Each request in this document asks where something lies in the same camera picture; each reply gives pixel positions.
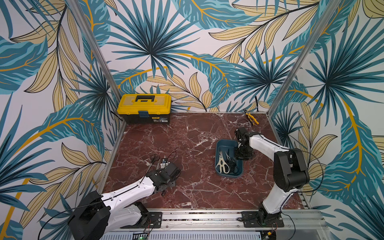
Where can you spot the yellow handled pliers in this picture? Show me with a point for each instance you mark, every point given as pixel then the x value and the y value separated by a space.
pixel 252 120

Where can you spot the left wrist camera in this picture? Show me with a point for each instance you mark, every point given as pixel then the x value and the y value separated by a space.
pixel 163 163

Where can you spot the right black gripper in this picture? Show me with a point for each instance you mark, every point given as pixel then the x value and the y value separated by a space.
pixel 243 151

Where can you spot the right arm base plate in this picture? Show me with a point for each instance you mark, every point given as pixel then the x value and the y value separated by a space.
pixel 260 219

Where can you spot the aluminium front rail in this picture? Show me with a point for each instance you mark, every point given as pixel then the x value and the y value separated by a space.
pixel 222 224

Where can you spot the black handled scissors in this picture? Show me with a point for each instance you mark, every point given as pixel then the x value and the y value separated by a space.
pixel 232 164

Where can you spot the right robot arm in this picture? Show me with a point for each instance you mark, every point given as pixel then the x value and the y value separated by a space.
pixel 290 170

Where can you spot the right metal frame post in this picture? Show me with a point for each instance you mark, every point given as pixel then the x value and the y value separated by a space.
pixel 319 28

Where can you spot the left metal frame post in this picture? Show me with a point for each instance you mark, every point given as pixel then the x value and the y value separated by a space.
pixel 87 31

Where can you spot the cream handled kitchen scissors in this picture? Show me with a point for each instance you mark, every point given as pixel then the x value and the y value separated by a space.
pixel 222 166

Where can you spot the teal plastic storage box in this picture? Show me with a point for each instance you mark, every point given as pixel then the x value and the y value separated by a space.
pixel 224 145

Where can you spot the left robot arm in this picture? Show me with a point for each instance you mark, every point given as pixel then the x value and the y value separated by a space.
pixel 98 214

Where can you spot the metal frame post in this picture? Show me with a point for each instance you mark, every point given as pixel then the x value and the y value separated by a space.
pixel 319 28
pixel 87 31

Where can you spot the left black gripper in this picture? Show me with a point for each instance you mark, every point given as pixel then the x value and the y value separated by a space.
pixel 173 182

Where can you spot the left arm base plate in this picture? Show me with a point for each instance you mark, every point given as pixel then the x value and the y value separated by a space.
pixel 151 220

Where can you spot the yellow black toolbox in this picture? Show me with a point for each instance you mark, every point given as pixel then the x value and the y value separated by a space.
pixel 145 108

